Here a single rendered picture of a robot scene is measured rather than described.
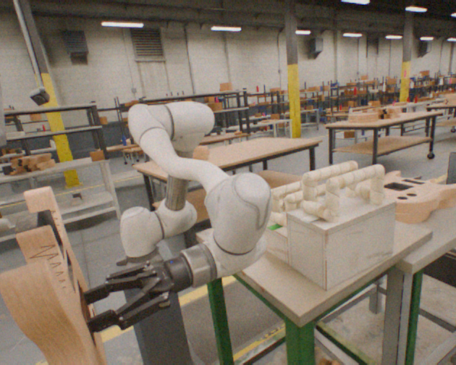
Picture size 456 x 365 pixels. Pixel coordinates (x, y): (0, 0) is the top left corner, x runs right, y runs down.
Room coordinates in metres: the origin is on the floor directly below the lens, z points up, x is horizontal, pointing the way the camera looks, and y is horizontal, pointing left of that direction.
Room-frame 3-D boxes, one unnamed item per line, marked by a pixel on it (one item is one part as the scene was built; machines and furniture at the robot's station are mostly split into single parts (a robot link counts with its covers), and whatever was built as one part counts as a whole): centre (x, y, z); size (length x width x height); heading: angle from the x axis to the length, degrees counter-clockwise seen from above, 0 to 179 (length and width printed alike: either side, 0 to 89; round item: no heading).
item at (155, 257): (1.24, 0.51, 0.73); 0.22 x 0.18 x 0.06; 112
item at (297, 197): (0.79, -0.25, 1.12); 0.20 x 0.03 x 0.03; 116
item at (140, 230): (1.26, 0.48, 0.87); 0.18 x 0.16 x 0.22; 123
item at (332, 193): (0.61, -0.24, 1.15); 0.03 x 0.03 x 0.09
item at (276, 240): (0.83, -0.23, 0.98); 0.27 x 0.16 x 0.09; 117
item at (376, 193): (0.68, -0.39, 1.15); 0.03 x 0.03 x 0.09
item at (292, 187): (0.87, -0.21, 1.12); 0.20 x 0.03 x 0.03; 116
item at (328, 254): (0.69, -0.30, 1.02); 0.27 x 0.15 x 0.17; 117
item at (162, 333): (1.25, 0.49, 0.35); 0.28 x 0.28 x 0.70; 22
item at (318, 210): (0.64, -0.22, 1.12); 0.11 x 0.03 x 0.03; 27
